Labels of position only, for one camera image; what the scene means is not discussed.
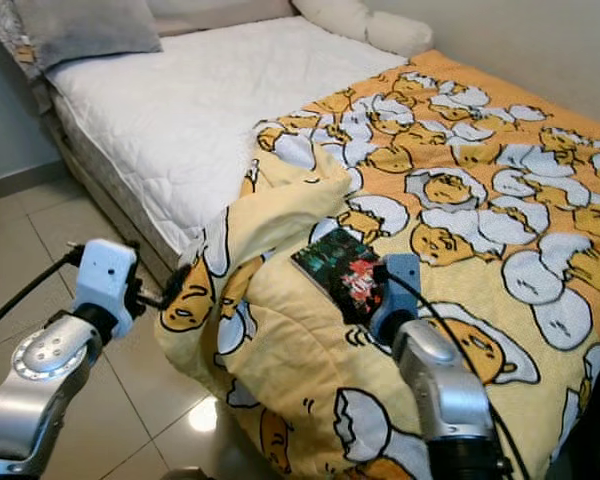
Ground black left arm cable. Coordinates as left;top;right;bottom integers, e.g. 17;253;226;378
0;250;86;336

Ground dark red green book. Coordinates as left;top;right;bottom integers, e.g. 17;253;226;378
290;228;386;323

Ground plain grey pillow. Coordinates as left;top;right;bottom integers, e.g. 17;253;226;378
12;0;163;76

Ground white quilted mattress pad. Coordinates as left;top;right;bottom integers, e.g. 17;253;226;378
48;15;406;251

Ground yellow egg print blanket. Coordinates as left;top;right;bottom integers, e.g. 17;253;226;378
155;50;600;480

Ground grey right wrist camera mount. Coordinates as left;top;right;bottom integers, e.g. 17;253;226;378
375;254;421;341

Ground beige knotted bolster pillow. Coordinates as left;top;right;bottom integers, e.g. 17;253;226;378
290;0;434;58

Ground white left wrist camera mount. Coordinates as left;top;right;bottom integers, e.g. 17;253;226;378
75;240;138;341

